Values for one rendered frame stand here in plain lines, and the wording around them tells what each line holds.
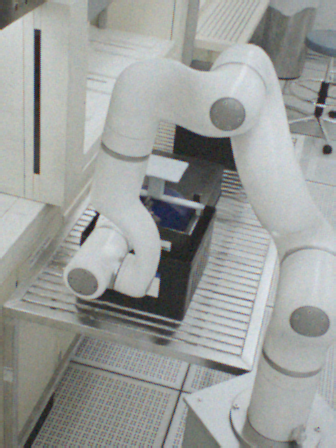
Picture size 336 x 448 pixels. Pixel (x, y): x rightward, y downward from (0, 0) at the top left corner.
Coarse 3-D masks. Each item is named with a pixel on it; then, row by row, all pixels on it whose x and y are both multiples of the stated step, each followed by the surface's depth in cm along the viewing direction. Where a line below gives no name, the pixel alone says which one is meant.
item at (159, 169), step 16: (160, 160) 174; (176, 160) 175; (160, 176) 167; (176, 176) 168; (144, 192) 175; (160, 192) 173; (192, 224) 170; (160, 240) 169; (176, 240) 168; (192, 240) 180; (176, 256) 170
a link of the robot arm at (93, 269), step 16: (96, 240) 139; (112, 240) 140; (80, 256) 134; (96, 256) 135; (112, 256) 137; (64, 272) 135; (80, 272) 133; (96, 272) 132; (112, 272) 136; (80, 288) 135; (96, 288) 134; (112, 288) 138
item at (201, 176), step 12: (168, 156) 225; (180, 156) 226; (192, 168) 220; (204, 168) 221; (216, 168) 222; (144, 180) 210; (180, 180) 213; (192, 180) 213; (204, 180) 214; (216, 180) 215; (180, 192) 207; (192, 192) 207; (204, 192) 208; (216, 192) 219
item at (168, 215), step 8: (144, 200) 178; (152, 200) 177; (160, 200) 176; (152, 208) 178; (160, 208) 178; (168, 208) 177; (160, 216) 179; (168, 216) 178; (176, 216) 177; (160, 224) 180; (168, 224) 179; (176, 224) 178; (184, 224) 178
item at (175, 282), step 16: (208, 208) 188; (208, 224) 191; (80, 240) 171; (208, 240) 185; (160, 256) 167; (192, 256) 197; (208, 256) 193; (160, 272) 169; (176, 272) 167; (192, 272) 171; (160, 288) 171; (176, 288) 170; (192, 288) 177; (128, 304) 176; (144, 304) 175; (160, 304) 173; (176, 304) 172; (176, 320) 174
